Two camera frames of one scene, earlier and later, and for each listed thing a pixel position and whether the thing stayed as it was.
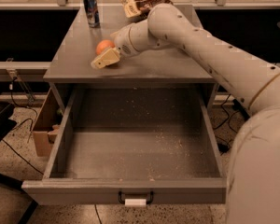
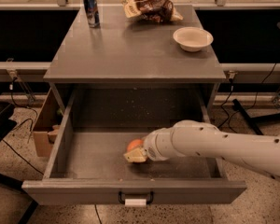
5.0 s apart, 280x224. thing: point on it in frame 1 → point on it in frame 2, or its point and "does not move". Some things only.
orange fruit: x=104 y=45 → x=134 y=144
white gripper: x=123 y=43 → x=151 y=147
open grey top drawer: x=135 y=147 does not move
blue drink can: x=91 y=7 does not move
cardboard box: x=47 y=123 does not move
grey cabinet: x=70 y=63 does not move
